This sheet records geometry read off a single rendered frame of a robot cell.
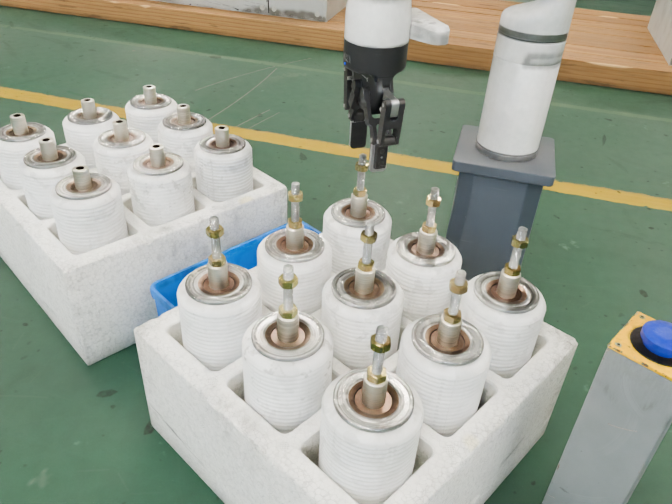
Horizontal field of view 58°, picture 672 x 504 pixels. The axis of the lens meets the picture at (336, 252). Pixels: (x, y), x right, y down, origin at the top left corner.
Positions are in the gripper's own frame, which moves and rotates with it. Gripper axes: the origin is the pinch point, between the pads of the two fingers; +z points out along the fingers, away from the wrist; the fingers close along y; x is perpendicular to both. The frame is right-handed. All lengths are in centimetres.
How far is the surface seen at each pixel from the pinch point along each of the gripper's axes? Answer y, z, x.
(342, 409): 31.9, 9.1, -14.7
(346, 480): 34.7, 15.8, -15.0
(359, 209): 0.8, 8.5, -0.8
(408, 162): -59, 36, 38
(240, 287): 11.9, 9.2, -19.7
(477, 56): -123, 32, 96
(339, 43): -153, 34, 53
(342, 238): 3.1, 11.2, -4.0
